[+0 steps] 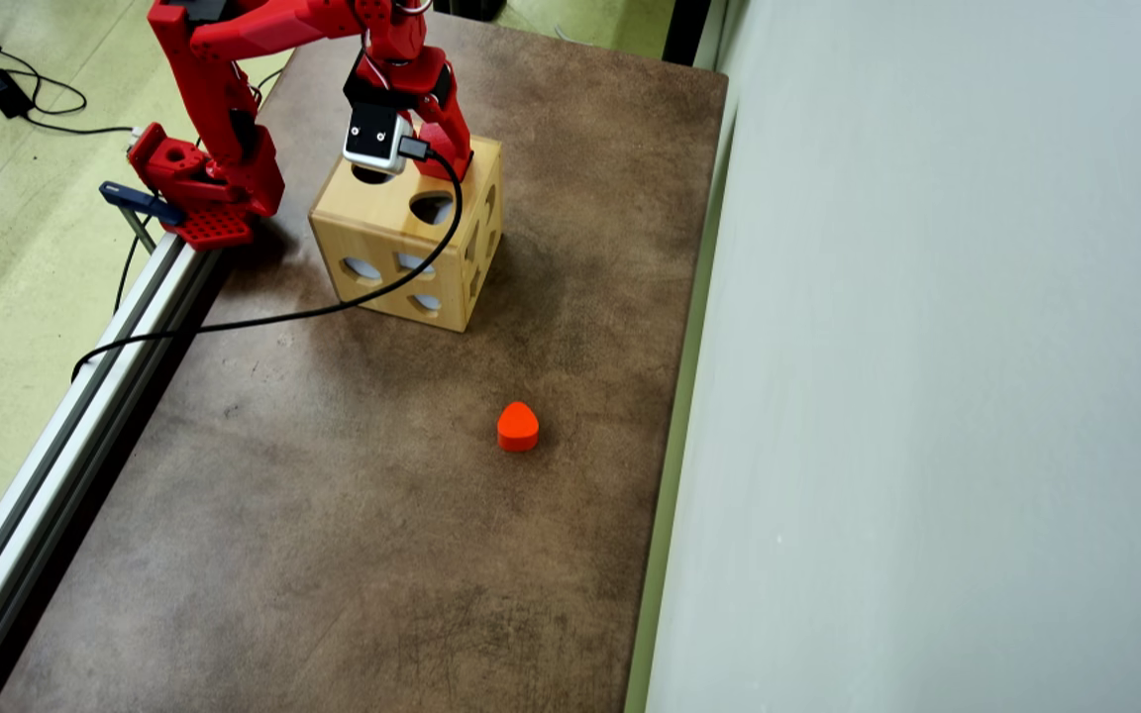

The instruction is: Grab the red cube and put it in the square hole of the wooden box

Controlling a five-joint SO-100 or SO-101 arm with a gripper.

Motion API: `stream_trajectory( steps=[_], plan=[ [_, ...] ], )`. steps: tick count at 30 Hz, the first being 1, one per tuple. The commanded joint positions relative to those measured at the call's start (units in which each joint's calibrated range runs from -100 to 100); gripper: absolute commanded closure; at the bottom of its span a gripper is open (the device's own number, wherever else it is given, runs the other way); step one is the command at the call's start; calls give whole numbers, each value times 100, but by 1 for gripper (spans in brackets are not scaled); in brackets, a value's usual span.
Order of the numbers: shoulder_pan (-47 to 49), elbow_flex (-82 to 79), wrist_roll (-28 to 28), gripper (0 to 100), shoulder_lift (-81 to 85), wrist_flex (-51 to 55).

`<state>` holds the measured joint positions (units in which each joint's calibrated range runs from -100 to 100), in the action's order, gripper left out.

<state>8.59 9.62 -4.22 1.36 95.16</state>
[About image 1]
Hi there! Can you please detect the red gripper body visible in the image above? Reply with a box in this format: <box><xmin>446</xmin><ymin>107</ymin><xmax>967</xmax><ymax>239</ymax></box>
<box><xmin>343</xmin><ymin>40</ymin><xmax>455</xmax><ymax>116</ymax></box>

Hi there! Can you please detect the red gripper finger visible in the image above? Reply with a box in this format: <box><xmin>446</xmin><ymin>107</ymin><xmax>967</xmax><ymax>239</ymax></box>
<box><xmin>417</xmin><ymin>89</ymin><xmax>460</xmax><ymax>161</ymax></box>

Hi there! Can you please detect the red cube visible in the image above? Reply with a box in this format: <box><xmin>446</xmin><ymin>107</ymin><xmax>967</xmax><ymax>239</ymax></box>
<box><xmin>426</xmin><ymin>117</ymin><xmax>475</xmax><ymax>183</ymax></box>

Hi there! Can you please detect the wooden shape sorter box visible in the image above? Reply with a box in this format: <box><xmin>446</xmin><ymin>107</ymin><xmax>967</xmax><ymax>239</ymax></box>
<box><xmin>308</xmin><ymin>134</ymin><xmax>504</xmax><ymax>334</ymax></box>

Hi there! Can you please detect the black object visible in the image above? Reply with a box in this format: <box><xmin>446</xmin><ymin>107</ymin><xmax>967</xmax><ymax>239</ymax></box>
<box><xmin>432</xmin><ymin>0</ymin><xmax>509</xmax><ymax>23</ymax></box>

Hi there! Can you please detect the blue clamp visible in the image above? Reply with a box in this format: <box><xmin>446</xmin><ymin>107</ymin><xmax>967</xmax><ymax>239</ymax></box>
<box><xmin>100</xmin><ymin>181</ymin><xmax>185</xmax><ymax>254</ymax></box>

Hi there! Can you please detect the orange rounded triangle block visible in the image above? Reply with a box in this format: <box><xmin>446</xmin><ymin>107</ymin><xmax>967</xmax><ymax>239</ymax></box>
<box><xmin>496</xmin><ymin>400</ymin><xmax>541</xmax><ymax>454</ymax></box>

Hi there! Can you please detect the black power adapter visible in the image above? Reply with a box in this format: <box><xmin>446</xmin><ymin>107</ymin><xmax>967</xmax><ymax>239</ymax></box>
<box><xmin>0</xmin><ymin>67</ymin><xmax>37</xmax><ymax>120</ymax></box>

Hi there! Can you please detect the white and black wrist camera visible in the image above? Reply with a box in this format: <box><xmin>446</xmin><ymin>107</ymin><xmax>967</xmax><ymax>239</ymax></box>
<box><xmin>343</xmin><ymin>102</ymin><xmax>415</xmax><ymax>177</ymax></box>

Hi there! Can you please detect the black camera cable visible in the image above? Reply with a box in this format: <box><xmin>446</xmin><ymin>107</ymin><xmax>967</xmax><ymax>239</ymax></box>
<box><xmin>70</xmin><ymin>139</ymin><xmax>465</xmax><ymax>382</ymax></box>

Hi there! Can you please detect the black post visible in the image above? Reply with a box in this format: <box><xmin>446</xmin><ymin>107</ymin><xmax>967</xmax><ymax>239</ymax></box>
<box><xmin>663</xmin><ymin>0</ymin><xmax>712</xmax><ymax>68</ymax></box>

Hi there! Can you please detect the black adapter cable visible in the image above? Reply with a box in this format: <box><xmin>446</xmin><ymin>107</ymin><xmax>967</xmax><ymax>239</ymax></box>
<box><xmin>0</xmin><ymin>45</ymin><xmax>136</xmax><ymax>137</ymax></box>

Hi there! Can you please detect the thin black cable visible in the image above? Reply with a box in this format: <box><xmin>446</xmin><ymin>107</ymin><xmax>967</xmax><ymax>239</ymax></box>
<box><xmin>115</xmin><ymin>236</ymin><xmax>140</xmax><ymax>310</ymax></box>

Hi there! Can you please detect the aluminium profile rail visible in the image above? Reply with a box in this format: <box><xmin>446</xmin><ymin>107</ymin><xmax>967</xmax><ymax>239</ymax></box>
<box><xmin>0</xmin><ymin>233</ymin><xmax>225</xmax><ymax>713</ymax></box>

